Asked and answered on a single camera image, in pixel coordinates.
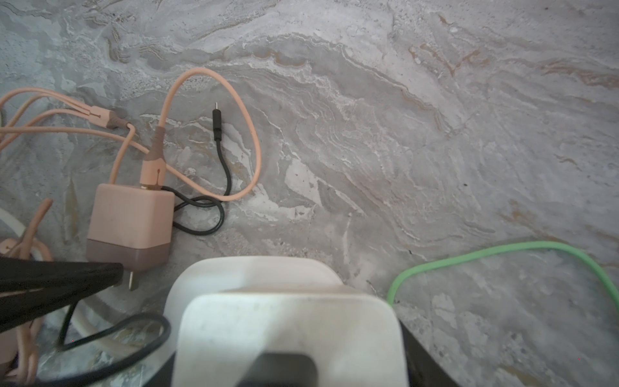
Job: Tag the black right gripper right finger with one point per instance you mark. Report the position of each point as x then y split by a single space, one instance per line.
422 369

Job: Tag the pink charger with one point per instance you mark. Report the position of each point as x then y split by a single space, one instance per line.
131 226

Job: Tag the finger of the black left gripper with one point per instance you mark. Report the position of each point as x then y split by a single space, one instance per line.
32 289

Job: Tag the white power strip cube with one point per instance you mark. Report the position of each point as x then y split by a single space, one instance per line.
233 273

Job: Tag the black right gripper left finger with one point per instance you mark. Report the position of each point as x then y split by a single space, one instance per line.
163 377

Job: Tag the white charger block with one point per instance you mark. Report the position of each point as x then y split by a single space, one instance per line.
289 339

